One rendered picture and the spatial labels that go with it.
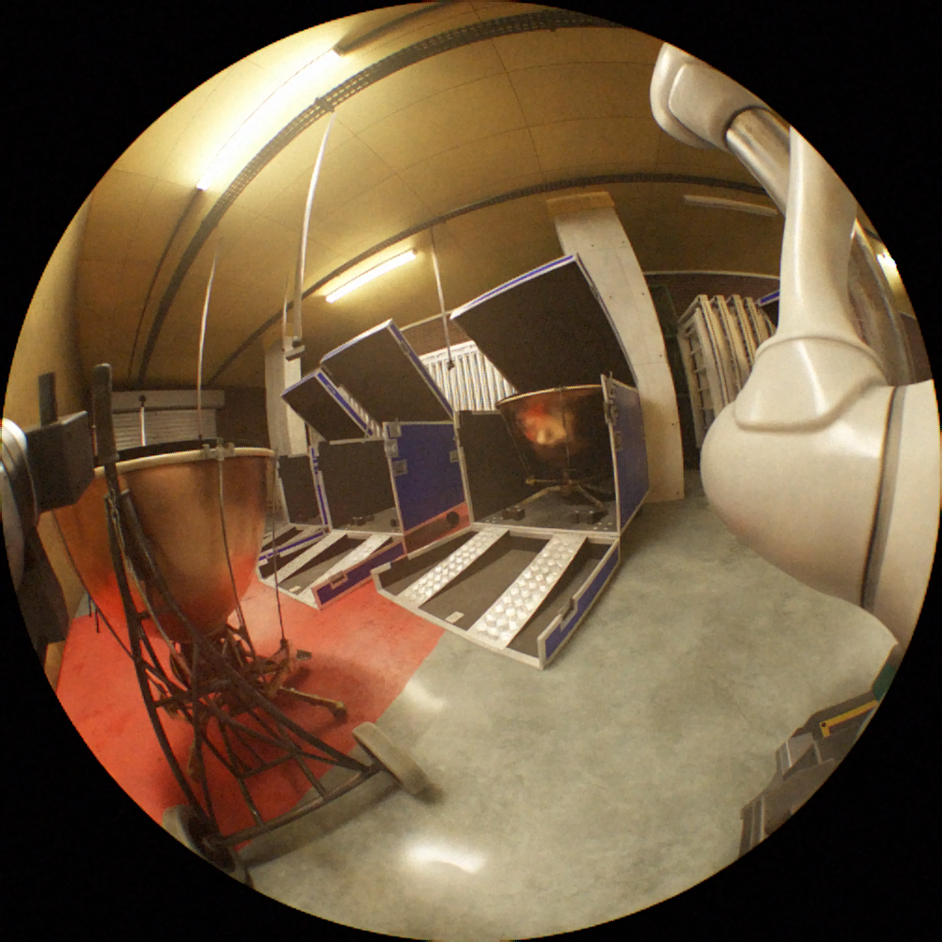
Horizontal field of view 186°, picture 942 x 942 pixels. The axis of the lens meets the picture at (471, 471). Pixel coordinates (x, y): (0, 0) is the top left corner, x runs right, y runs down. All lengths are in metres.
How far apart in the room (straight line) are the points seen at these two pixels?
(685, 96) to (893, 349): 0.38
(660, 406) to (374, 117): 3.31
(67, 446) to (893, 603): 0.38
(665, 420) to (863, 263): 2.46
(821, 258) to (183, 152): 3.14
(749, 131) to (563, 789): 1.09
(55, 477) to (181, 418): 7.31
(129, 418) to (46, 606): 7.16
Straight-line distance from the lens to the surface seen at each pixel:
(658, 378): 2.74
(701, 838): 0.77
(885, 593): 0.15
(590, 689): 0.93
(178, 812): 0.79
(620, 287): 2.97
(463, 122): 2.85
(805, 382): 0.17
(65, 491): 0.23
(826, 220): 0.26
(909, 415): 0.15
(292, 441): 4.73
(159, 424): 7.38
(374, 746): 0.65
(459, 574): 1.53
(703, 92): 0.53
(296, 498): 3.64
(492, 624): 1.16
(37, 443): 0.23
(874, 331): 0.42
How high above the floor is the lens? 0.71
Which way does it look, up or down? 5 degrees down
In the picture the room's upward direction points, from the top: 9 degrees counter-clockwise
